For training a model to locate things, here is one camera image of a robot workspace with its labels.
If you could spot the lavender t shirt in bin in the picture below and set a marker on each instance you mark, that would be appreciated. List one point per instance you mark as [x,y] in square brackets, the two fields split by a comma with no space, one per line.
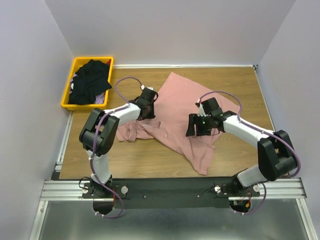
[100,99]

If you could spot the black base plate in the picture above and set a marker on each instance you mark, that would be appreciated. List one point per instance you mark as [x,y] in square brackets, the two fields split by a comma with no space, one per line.
[165,193]

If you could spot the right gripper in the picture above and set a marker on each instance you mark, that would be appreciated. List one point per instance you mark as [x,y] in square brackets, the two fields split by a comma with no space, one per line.
[194,119]

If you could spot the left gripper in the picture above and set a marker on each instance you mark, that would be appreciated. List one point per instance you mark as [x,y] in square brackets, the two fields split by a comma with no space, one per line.
[152,114]

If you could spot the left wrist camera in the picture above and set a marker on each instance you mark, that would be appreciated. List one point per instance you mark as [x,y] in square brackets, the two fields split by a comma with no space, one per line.
[148,97]

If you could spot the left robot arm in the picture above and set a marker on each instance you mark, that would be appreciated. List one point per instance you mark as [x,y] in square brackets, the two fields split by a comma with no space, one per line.
[99,133]

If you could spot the pink t shirt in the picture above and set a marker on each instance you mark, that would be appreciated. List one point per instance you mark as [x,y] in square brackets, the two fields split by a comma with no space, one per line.
[176,101]

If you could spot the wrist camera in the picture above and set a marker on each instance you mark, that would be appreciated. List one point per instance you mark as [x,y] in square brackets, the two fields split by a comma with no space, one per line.
[209,107]
[148,97]

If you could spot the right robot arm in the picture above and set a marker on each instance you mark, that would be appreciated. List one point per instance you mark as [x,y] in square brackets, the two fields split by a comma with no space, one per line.
[276,155]

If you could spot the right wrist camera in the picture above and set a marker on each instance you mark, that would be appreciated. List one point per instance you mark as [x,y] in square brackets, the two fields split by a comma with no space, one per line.
[209,107]

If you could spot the black t shirt in bin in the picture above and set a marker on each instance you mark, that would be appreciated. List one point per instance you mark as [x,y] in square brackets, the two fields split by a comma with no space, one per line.
[88,81]

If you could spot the yellow plastic bin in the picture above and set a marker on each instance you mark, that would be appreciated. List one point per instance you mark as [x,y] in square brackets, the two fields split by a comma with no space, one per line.
[77,63]

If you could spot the aluminium frame rail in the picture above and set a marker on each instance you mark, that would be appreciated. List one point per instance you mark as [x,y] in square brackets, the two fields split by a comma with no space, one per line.
[56,190]

